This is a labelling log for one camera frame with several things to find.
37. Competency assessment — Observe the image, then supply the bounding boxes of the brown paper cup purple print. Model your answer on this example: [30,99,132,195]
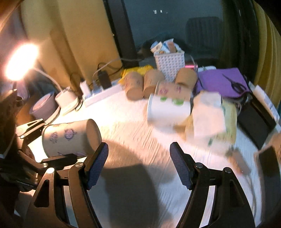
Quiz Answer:
[42,119,102,158]

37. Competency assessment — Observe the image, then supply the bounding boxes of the brown paper cup left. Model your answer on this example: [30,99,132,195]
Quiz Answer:
[125,72,144,101]

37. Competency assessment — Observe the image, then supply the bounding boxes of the white paper cup green print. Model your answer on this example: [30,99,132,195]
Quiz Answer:
[147,94,191,126]

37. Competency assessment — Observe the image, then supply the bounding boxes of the brown paper cup middle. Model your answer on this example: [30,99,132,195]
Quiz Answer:
[143,69,165,98]

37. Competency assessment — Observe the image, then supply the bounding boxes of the brown printed cup lying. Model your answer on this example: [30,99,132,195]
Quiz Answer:
[154,81,192,101]

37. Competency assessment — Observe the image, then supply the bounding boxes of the brown paper cup right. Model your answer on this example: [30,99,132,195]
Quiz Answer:
[175,68,198,90]

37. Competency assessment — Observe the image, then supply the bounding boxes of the grey bowl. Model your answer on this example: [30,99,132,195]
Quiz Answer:
[29,92,58,121]

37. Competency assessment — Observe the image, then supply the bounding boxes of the white phone charger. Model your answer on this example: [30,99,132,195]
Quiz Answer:
[80,81,92,97]

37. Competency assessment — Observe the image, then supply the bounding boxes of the lit desk lamp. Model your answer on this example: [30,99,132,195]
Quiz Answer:
[5,43,39,81]

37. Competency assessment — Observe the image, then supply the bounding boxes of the white power strip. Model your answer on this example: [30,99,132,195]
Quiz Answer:
[83,79,122,107]

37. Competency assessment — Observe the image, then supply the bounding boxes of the black box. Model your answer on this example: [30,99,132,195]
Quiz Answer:
[238,97,276,150]

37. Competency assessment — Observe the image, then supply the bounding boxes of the black power adapter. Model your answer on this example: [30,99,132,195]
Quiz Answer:
[98,70,112,90]

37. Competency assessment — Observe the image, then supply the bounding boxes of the white paper packet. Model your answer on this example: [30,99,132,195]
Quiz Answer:
[191,91,226,138]

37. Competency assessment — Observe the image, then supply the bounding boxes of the black scissors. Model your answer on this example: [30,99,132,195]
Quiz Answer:
[222,74,246,94]

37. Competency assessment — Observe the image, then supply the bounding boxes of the yellow plastic bag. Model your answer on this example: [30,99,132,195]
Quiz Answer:
[118,65,154,84]

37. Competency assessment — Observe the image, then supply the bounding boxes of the purple cloth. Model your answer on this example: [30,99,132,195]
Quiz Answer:
[194,68,251,98]

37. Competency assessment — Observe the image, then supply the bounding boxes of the white perforated plastic basket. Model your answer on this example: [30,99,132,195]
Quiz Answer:
[153,51,185,82]

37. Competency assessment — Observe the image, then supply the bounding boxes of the dark chair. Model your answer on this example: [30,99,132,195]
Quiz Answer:
[185,16,223,54]

